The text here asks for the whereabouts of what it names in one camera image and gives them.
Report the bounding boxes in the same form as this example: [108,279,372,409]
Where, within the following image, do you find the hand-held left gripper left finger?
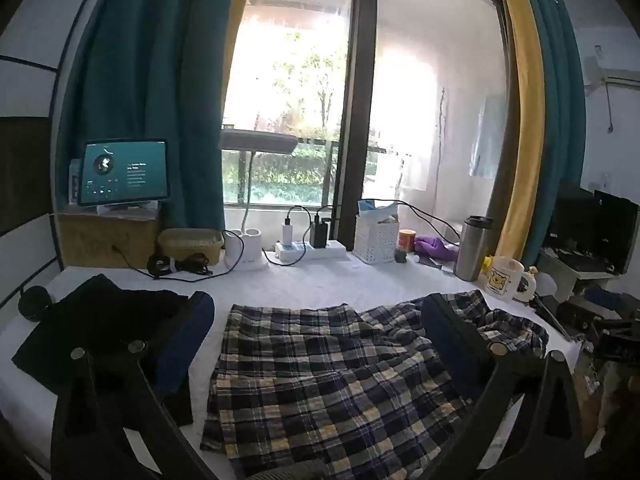
[50,290,218,480]

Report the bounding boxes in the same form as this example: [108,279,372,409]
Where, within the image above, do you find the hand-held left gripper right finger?
[420,294,586,480]

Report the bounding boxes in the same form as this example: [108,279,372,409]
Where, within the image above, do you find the blue yellow plaid shirt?
[200,290,551,480]

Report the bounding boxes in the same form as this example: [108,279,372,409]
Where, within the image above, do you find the white mug with bear print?
[482,256,538,303]

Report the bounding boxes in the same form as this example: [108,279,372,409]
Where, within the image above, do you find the black cloth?
[12,274,196,426]

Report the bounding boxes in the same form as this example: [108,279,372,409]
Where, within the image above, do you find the steel travel tumbler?
[454,216,493,282]

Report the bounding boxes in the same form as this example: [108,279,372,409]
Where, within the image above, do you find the yellow lidded container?
[159,228,224,267]

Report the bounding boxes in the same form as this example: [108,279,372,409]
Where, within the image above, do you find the purple cloth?
[414,234,460,262]

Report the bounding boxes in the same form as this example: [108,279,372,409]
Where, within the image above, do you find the white desk lamp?
[220,127,298,272]

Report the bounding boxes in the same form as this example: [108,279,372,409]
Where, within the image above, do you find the black flat device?
[535,295,576,341]

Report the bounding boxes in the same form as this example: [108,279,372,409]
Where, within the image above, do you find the white perforated basket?
[355,212,401,265]

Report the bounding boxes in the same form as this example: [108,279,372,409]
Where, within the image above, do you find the cardboard box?
[55,205,163,268]

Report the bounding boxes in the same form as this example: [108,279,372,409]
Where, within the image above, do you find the white shelf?
[537,250,626,301]

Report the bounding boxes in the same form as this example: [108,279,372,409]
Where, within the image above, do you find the blue face masks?
[357,199,401,221]

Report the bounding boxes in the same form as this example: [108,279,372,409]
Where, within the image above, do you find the white power strip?
[274,240,348,263]

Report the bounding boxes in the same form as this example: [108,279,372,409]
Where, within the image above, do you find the black round object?
[19,286,53,321]

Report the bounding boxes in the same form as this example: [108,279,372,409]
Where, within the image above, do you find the black charger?
[310,217,333,248]

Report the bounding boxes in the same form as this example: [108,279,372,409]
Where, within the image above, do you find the tablet with teal screen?
[77,139,171,207]

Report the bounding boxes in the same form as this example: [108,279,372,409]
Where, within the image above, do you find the black monitor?
[542,185,640,273]

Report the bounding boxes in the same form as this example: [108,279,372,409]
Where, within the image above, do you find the teal curtain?
[515,0,588,261]
[52,0,241,233]

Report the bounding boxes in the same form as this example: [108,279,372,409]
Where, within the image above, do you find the white air conditioner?
[582,57,640,93]

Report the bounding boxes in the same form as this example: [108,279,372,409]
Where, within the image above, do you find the black cable bundle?
[147,252,213,278]

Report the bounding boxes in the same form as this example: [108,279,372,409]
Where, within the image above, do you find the dark window frame post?
[332,0,378,241]

